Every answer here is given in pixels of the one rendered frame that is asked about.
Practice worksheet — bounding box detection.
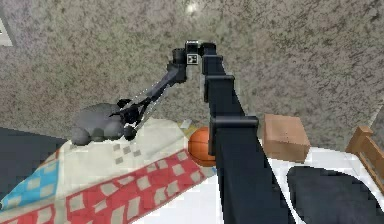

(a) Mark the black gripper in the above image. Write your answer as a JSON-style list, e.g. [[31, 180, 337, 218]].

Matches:
[[116, 47, 188, 141]]

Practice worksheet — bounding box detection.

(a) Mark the orange basketball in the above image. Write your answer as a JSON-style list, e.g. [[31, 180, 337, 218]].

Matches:
[[187, 126, 218, 168]]

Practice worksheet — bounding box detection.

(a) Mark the red blue checked quilt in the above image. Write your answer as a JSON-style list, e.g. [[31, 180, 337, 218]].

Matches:
[[0, 116, 218, 224]]

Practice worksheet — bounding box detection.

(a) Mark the brown cardboard box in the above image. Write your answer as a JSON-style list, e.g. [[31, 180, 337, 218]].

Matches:
[[262, 113, 312, 164]]

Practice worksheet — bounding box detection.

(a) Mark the black pillow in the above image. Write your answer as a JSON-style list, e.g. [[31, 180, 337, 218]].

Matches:
[[286, 165, 384, 224]]

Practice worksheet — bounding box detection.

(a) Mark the white bed with wooden frame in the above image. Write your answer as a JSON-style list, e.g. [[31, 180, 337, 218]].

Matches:
[[131, 125, 384, 224]]

